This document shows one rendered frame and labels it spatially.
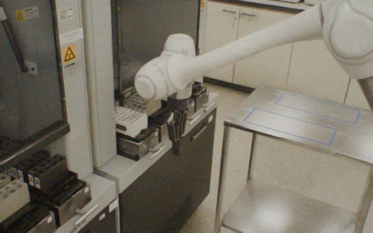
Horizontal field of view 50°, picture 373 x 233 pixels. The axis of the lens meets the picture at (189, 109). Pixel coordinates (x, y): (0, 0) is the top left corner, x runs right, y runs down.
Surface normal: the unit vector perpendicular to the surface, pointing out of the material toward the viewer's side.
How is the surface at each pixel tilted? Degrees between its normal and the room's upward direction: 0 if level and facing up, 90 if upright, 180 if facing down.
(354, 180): 0
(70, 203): 90
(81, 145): 90
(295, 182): 0
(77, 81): 90
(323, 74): 90
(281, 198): 0
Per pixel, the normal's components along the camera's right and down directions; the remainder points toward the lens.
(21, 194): 0.89, 0.24
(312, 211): 0.04, -0.89
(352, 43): -0.45, 0.29
